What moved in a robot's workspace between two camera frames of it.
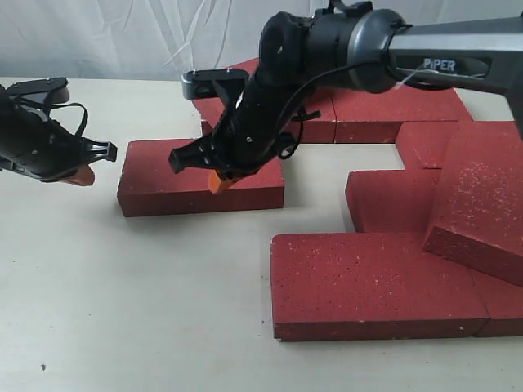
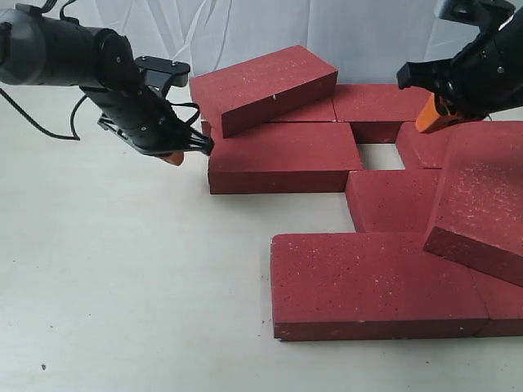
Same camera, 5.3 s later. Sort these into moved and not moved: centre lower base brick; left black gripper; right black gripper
Moved: right black gripper; left black gripper
Not moved: centre lower base brick
